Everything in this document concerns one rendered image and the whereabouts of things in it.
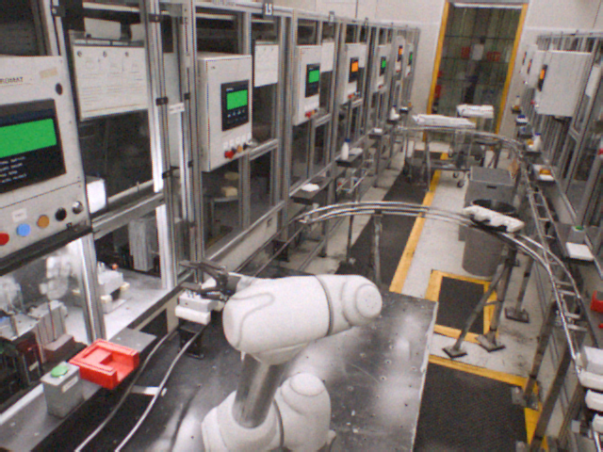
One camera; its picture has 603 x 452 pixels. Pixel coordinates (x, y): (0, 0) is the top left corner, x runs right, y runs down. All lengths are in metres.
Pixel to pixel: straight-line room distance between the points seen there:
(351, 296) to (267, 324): 0.18
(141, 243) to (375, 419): 1.18
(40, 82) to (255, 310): 0.82
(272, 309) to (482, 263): 3.58
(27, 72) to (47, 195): 0.31
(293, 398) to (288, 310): 0.59
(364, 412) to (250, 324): 0.99
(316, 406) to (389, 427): 0.40
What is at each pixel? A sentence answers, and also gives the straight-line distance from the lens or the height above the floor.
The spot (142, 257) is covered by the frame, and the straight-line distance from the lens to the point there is 2.12.
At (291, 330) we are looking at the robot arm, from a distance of 0.91.
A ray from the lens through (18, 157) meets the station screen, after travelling 1.33.
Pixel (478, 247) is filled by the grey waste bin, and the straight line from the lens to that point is 4.31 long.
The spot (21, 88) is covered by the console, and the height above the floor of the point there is 1.76.
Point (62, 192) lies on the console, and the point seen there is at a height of 1.48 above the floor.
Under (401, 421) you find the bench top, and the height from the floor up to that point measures 0.68.
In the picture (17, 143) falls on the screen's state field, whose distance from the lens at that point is 1.32.
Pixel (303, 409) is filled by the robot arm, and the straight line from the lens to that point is 1.45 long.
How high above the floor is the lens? 1.93
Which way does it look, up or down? 24 degrees down
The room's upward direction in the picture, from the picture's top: 3 degrees clockwise
